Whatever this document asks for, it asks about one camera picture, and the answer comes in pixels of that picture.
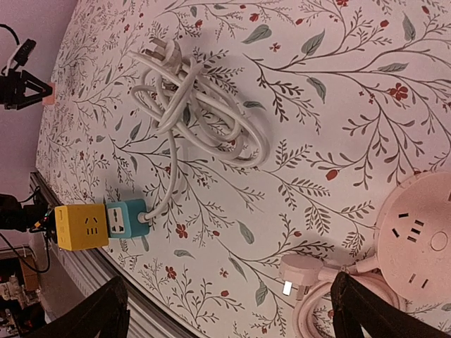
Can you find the pink cube charger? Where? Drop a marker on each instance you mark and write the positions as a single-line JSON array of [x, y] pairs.
[[49, 100]]

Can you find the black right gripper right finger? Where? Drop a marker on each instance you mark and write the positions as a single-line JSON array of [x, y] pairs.
[[357, 309]]

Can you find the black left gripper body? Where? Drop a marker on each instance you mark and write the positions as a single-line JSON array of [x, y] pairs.
[[11, 94]]

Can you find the yellow cube socket adapter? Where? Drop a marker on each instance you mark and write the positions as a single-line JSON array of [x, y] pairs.
[[81, 226]]

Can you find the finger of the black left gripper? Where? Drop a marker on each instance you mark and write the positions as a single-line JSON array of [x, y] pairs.
[[34, 89]]

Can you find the round pink socket hub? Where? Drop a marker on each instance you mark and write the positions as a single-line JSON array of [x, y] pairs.
[[413, 238]]

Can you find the teal power strip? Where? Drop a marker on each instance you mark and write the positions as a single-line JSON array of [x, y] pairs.
[[123, 219]]

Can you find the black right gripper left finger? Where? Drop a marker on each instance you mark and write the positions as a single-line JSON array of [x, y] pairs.
[[104, 313]]

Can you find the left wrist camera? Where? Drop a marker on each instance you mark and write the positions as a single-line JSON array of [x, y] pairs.
[[20, 57]]

